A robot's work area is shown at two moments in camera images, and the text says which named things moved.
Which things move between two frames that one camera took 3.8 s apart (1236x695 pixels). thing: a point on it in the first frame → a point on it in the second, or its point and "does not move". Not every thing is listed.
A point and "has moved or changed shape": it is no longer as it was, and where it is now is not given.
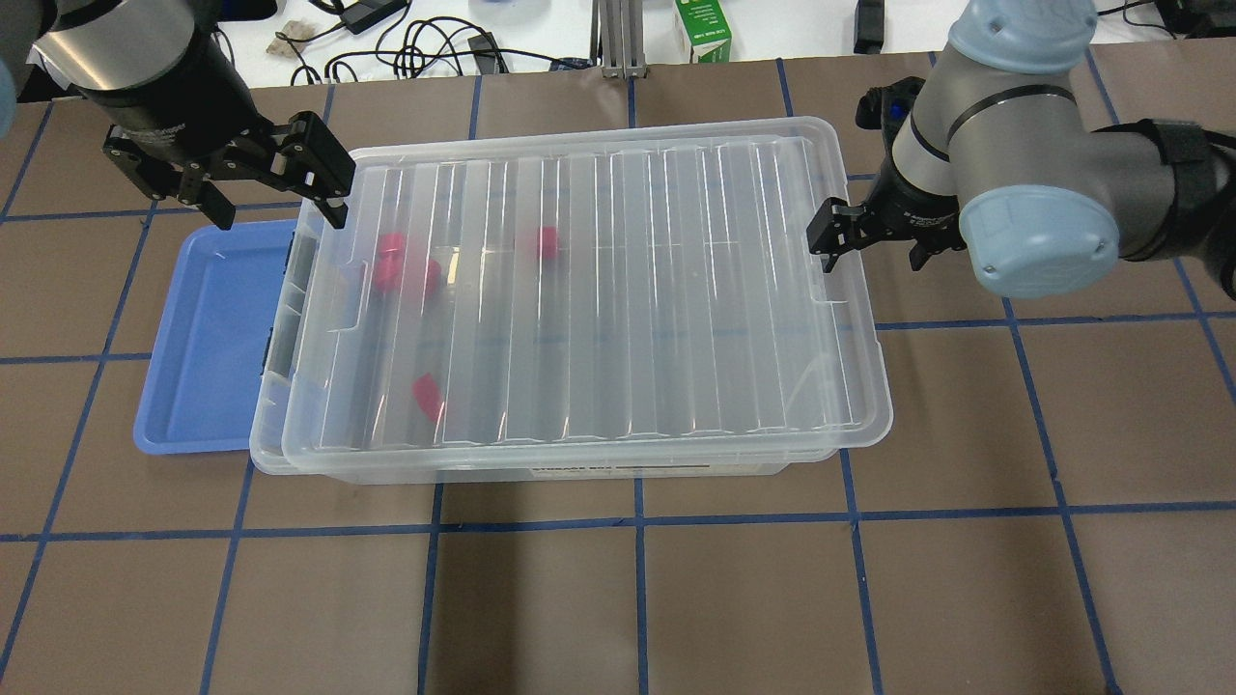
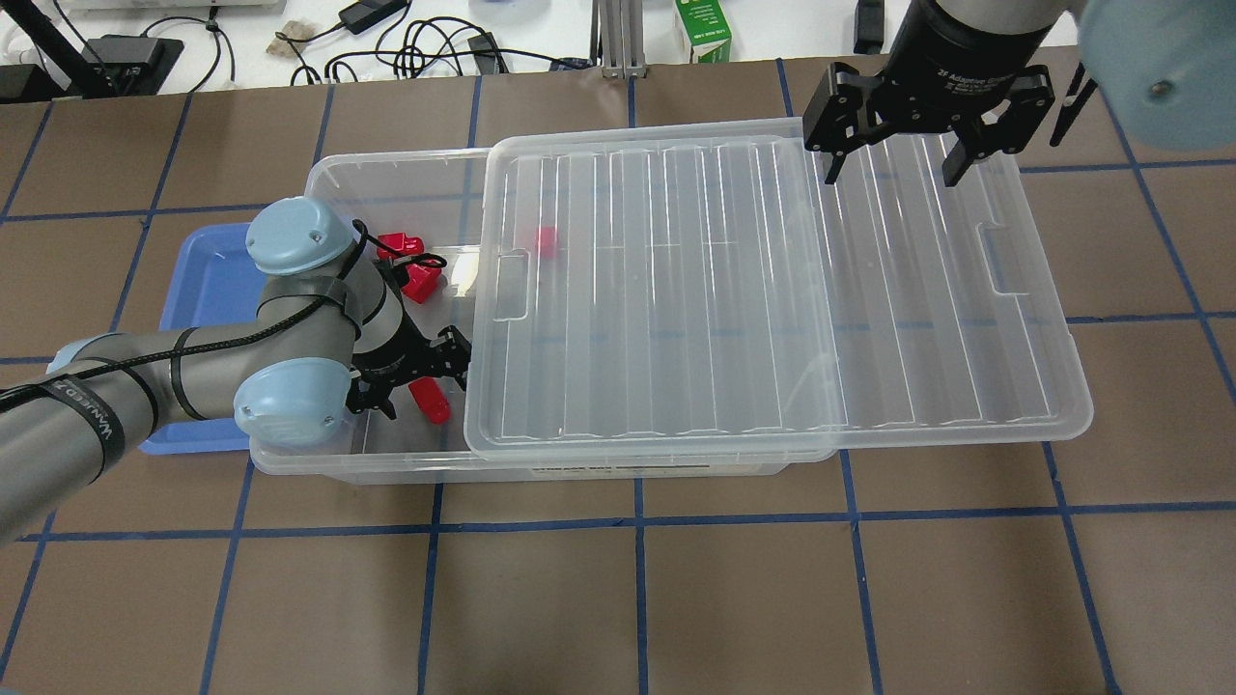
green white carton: x=707 y=26 does not move
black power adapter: x=367 y=13 does not move
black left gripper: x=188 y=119 → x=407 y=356
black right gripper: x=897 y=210 → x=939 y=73
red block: x=548 y=242 does not move
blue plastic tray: x=212 y=336 does not move
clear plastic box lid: x=648 y=291 has moved or changed shape
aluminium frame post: x=617 y=43 does not move
